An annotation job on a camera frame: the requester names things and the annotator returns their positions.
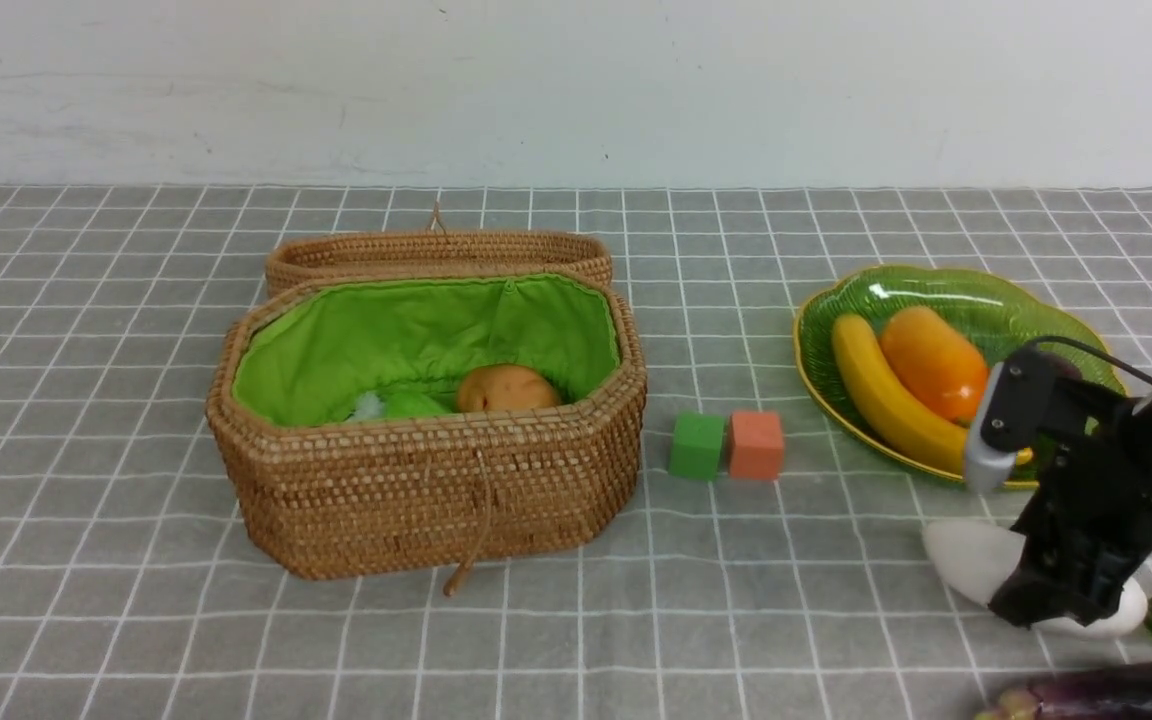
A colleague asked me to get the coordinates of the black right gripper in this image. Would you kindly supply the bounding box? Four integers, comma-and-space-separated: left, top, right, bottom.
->
988, 439, 1152, 628

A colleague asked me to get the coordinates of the white radish with leaves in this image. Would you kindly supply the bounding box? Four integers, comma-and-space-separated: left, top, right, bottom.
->
922, 520, 1152, 641

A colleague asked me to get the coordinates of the purple eggplant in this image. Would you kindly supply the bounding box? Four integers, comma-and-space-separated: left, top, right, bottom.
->
975, 662, 1152, 719

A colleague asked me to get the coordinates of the orange mango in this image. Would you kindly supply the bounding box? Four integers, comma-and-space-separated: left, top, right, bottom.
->
879, 306, 990, 427

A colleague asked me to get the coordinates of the yellow banana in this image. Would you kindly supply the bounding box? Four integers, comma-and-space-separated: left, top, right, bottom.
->
831, 313, 1034, 477

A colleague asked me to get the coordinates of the brown potato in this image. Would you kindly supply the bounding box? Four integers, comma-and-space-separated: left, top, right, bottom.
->
456, 363, 563, 414

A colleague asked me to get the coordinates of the green chayote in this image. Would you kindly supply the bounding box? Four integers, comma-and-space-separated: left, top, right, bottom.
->
381, 389, 454, 420

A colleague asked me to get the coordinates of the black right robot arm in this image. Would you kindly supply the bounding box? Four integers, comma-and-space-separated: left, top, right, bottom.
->
963, 338, 1152, 626

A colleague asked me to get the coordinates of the green glass leaf plate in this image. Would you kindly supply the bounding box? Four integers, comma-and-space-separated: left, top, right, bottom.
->
794, 264, 1108, 486

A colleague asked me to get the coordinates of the orange cube block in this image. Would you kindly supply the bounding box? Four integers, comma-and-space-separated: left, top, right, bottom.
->
728, 410, 785, 480

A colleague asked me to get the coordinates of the green cube block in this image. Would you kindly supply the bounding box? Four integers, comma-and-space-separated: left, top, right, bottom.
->
667, 411, 727, 482

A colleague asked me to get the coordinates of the woven rattan basket green lining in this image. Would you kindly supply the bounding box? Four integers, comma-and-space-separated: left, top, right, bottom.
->
206, 272, 646, 594

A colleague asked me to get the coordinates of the woven rattan basket lid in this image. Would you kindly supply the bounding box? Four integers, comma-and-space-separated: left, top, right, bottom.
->
265, 209, 614, 297

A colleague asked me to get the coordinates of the grey checkered tablecloth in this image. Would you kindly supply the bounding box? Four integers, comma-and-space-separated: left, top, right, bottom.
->
0, 185, 1152, 719

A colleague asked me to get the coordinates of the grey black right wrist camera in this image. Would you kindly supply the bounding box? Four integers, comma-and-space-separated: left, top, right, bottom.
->
963, 347, 1137, 494

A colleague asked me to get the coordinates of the black right camera cable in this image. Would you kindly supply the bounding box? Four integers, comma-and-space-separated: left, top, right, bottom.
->
1021, 336, 1152, 391

